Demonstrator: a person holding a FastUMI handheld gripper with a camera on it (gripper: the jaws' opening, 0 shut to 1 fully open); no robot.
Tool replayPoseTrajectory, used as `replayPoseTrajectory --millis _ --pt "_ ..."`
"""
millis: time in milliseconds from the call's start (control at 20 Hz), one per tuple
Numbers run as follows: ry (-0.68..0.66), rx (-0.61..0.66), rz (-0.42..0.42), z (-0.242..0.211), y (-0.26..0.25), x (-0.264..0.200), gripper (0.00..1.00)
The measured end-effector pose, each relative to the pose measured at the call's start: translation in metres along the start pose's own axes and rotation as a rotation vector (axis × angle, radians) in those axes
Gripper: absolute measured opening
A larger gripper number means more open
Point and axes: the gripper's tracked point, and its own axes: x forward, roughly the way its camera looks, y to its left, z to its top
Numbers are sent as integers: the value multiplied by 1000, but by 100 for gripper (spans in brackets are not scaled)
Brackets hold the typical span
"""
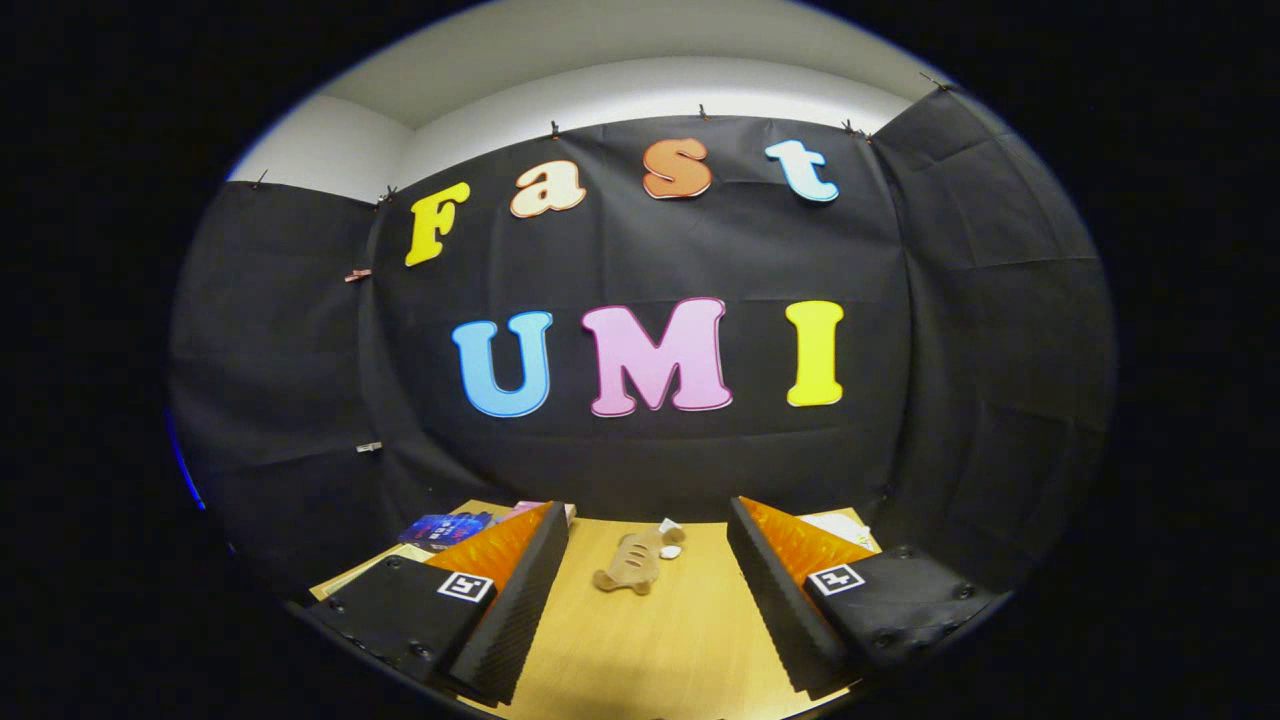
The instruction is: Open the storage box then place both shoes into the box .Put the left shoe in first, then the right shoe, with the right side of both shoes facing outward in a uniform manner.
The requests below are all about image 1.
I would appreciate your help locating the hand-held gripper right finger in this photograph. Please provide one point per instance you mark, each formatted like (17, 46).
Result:
(775, 600)

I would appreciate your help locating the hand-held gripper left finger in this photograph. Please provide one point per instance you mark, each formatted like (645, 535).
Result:
(515, 610)

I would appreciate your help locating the white plush toy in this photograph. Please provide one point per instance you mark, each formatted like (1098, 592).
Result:
(835, 525)

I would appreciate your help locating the pink cover book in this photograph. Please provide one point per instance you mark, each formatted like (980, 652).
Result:
(528, 506)

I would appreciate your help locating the dark blue book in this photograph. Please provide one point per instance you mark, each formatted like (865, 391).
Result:
(445, 527)

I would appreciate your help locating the brown plush toy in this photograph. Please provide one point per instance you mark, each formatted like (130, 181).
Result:
(635, 560)

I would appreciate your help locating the black backdrop cloth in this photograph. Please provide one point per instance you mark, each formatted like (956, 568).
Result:
(950, 350)

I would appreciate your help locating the copper clip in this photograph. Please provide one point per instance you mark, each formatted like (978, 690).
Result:
(357, 274)

